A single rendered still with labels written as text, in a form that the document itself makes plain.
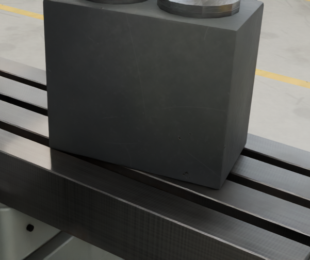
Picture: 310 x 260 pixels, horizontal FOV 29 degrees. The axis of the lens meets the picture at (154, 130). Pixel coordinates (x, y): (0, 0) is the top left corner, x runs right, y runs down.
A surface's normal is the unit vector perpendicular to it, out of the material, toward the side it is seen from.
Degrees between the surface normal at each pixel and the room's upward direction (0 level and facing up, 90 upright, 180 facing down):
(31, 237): 90
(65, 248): 90
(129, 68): 90
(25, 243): 90
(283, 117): 0
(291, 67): 0
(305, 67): 0
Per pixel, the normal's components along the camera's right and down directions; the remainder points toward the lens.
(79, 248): 0.84, 0.28
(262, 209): 0.04, -0.89
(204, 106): -0.37, 0.41
